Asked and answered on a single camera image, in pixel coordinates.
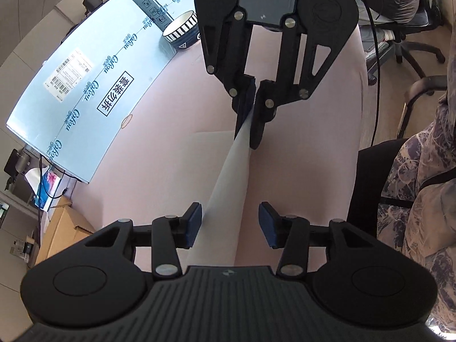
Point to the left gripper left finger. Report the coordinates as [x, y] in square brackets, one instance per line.
[167, 234]

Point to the open brown cardboard box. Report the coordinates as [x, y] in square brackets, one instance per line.
[67, 227]

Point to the yellow rubber band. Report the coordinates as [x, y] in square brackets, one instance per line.
[126, 121]

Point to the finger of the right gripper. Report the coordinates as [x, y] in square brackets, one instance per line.
[230, 47]
[274, 93]

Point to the person in floral clothing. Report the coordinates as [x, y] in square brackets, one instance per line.
[404, 195]

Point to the black office chair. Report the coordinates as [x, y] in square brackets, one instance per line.
[388, 23]

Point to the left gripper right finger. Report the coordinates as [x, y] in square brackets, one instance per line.
[295, 236]

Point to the light blue cardboard box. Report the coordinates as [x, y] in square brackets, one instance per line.
[73, 108]

